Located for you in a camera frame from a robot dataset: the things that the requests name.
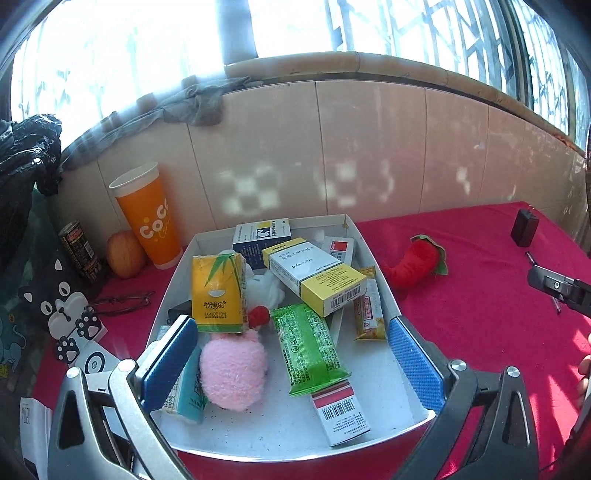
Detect black pen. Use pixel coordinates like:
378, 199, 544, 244
525, 251, 564, 315

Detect light blue nasal drops box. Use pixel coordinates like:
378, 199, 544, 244
161, 346, 207, 424

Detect red chili plush keychain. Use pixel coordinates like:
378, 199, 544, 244
381, 234, 449, 291

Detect small white red box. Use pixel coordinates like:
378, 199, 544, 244
311, 380, 370, 447

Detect pink plush pig toy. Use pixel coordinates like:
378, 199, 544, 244
199, 329, 267, 412

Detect corn crisp snack bar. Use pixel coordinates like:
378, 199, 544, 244
353, 266, 386, 341

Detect green wet wipe packet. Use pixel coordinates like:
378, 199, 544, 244
271, 303, 351, 397

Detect yellow bamboo tissue pack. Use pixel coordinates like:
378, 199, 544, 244
190, 251, 247, 334

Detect white yellow medicine box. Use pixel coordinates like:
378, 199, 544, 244
263, 238, 367, 318

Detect white plush dog toy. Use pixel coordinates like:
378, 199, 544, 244
221, 248, 288, 329

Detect blue white medicine box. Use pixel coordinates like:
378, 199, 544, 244
232, 218, 291, 270

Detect grey liquid sealant box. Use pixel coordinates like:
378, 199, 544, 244
322, 236, 355, 266

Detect person's right hand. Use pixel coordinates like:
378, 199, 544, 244
576, 354, 591, 409

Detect black cube power adapter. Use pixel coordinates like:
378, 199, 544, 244
510, 208, 539, 248

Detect red cloth table mat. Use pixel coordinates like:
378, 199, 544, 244
32, 200, 591, 480

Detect cat print bag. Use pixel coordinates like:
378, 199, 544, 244
1, 192, 106, 373

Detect black eyeglasses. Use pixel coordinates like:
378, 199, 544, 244
88, 291, 154, 317

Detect black flat usb charger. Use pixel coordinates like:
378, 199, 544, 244
167, 300, 192, 325

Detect orange fruit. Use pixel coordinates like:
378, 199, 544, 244
106, 230, 146, 279

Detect dark drink can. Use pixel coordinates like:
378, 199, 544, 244
58, 220, 102, 284

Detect white cardboard tray box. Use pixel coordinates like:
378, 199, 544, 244
147, 214, 436, 463

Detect orange coco paper cup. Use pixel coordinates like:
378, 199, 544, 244
108, 162, 182, 270

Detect black plastic bag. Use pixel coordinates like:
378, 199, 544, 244
0, 114, 62, 269

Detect grey rag on sill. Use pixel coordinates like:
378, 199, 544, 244
60, 77, 261, 171

